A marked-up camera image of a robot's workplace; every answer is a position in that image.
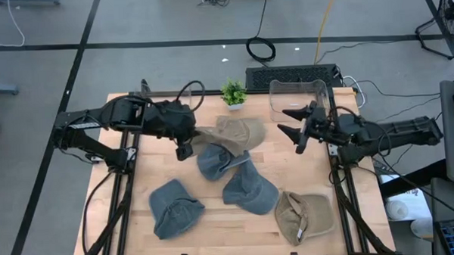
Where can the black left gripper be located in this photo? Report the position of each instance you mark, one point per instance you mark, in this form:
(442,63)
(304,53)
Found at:
(170,120)

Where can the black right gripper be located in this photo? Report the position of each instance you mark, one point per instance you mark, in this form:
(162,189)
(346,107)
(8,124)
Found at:
(321,126)

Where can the beige baseball cap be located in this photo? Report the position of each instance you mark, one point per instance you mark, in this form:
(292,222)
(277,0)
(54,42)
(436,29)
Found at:
(238,132)
(313,211)

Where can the blue denim baseball cap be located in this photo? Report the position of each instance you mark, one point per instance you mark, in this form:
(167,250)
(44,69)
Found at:
(213,164)
(250,191)

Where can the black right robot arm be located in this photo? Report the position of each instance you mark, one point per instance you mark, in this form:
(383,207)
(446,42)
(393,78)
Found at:
(409,130)

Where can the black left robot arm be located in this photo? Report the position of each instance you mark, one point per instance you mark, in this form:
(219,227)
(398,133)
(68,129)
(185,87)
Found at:
(116,112)

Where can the blue denim bucket hat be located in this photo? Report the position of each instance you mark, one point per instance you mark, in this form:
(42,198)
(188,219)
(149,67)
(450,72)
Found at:
(173,209)

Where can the clear plastic bin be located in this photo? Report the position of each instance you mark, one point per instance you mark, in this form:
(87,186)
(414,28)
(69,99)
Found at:
(286,99)

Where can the black mesh computer case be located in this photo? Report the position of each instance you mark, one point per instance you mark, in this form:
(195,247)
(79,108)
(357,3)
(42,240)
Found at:
(286,76)

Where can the small green potted plant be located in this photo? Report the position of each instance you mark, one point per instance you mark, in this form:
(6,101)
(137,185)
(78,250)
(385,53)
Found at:
(233,92)

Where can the white paper roll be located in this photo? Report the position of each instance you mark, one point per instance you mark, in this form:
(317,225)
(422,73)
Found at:
(421,226)
(396,209)

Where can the grey table foot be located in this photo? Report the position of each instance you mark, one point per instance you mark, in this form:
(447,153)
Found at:
(0,88)

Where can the black floor fan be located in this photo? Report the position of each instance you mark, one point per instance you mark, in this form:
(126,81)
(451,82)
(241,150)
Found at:
(453,6)

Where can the black aluminium rig frame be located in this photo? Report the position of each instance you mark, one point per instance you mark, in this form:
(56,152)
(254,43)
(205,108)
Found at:
(125,218)

